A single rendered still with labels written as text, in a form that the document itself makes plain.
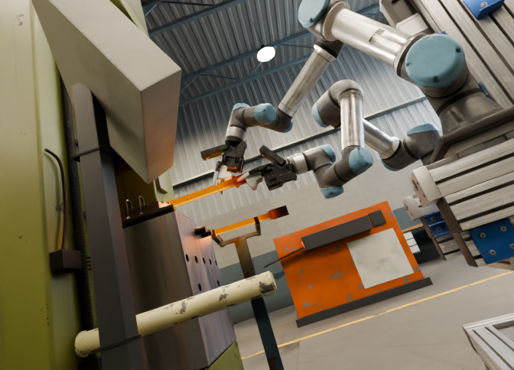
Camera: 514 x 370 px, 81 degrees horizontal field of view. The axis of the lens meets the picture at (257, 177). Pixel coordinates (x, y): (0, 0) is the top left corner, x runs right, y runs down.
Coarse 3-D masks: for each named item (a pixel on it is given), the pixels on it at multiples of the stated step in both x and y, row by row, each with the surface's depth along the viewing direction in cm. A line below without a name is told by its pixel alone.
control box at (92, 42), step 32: (32, 0) 50; (64, 0) 46; (96, 0) 48; (64, 32) 49; (96, 32) 46; (128, 32) 47; (64, 64) 59; (96, 64) 48; (128, 64) 45; (160, 64) 46; (96, 96) 58; (128, 96) 47; (160, 96) 48; (128, 128) 57; (160, 128) 56; (128, 160) 70; (160, 160) 67
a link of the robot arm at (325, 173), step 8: (320, 168) 106; (328, 168) 105; (320, 176) 106; (328, 176) 102; (336, 176) 100; (320, 184) 106; (328, 184) 103; (336, 184) 102; (328, 192) 103; (336, 192) 102
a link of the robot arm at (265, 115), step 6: (246, 108) 115; (252, 108) 112; (258, 108) 110; (264, 108) 108; (270, 108) 110; (246, 114) 113; (252, 114) 111; (258, 114) 109; (264, 114) 108; (270, 114) 110; (276, 114) 116; (246, 120) 113; (252, 120) 112; (258, 120) 110; (264, 120) 109; (270, 120) 110; (276, 120) 116; (252, 126) 116; (264, 126) 115; (270, 126) 116
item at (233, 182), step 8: (232, 176) 111; (240, 176) 111; (216, 184) 111; (224, 184) 111; (232, 184) 111; (240, 184) 112; (200, 192) 111; (208, 192) 111; (216, 192) 113; (176, 200) 111; (184, 200) 111; (192, 200) 113
